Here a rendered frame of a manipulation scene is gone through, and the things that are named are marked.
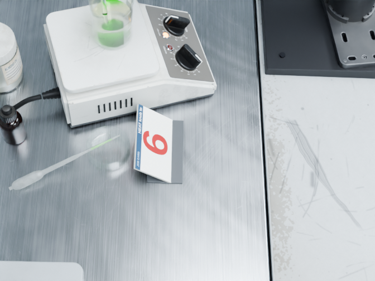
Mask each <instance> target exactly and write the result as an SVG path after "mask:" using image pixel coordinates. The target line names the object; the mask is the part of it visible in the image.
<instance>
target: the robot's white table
mask: <svg viewBox="0 0 375 281"><path fill-rule="evenodd" d="M254 7H255V17H256V36H257V56H258V76H259V95H260V105H261V124H262V144H263V164H264V174H265V193H266V213H267V232H268V252H269V262H270V281H375V79H366V78H350V77H321V76H291V75H266V74H265V60H264V50H263V32H262V15H261V0H254Z"/></svg>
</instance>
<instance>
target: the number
mask: <svg viewBox="0 0 375 281"><path fill-rule="evenodd" d="M168 156H169V120H168V119H166V118H164V117H162V116H160V115H158V114H156V113H153V112H151V111H149V110H147V109H145V108H143V124H142V147H141V169H144V170H146V171H149V172H151V173H154V174H156V175H158V176H161V177H163V178H166V179H167V178H168Z"/></svg>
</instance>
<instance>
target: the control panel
mask: <svg viewBox="0 0 375 281"><path fill-rule="evenodd" d="M146 10H147V13H148V16H149V19H150V22H151V25H152V28H153V31H154V33H155V36H156V39H157V42H158V45H159V48H160V50H161V53H162V57H163V59H164V62H165V65H166V68H167V71H168V73H169V76H170V77H171V78H177V79H187V80H197V81H207V82H214V79H213V77H212V74H211V72H210V69H209V66H208V63H207V61H206V58H205V56H204V53H203V51H202V48H201V46H200V42H199V40H198V37H197V35H196V32H195V30H194V26H193V24H192V22H191V19H190V16H189V14H188V13H185V12H179V11H173V10H169V9H163V8H157V7H151V6H146ZM171 14H172V15H176V16H180V17H185V18H188V19H189V20H190V23H189V24H188V26H187V27H186V28H185V32H184V34H183V35H182V36H174V35H172V34H171V33H169V32H168V31H167V29H165V26H164V19H165V18H166V17H167V16H170V15H171ZM164 32H166V33H167V34H168V37H165V36H164V35H163V33H164ZM184 44H188V45H189V46H190V47H191V48H192V49H193V50H194V51H195V52H196V54H197V55H198V56H199V57H200V58H201V59H202V63H201V64H200V65H199V66H198V67H197V68H196V69H195V70H193V71H189V70H185V69H184V68H182V67H181V66H180V65H179V64H178V62H177V61H176V53H177V52H178V51H179V49H181V47H182V46H183V45H184ZM168 45H171V46H172V47H173V49H172V50H170V49H169V48H168V47H167V46H168Z"/></svg>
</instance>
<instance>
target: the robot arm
mask: <svg viewBox="0 0 375 281"><path fill-rule="evenodd" d="M321 1H322V4H323V8H324V12H325V17H326V20H327V23H328V27H329V32H330V35H331V40H332V43H333V46H334V51H335V55H336V59H337V62H338V65H339V66H340V67H341V68H343V69H354V68H361V67H374V66H375V0H321ZM371 35H372V38H373V39H371ZM342 37H344V40H345V42H344V41H343V38H342Z"/></svg>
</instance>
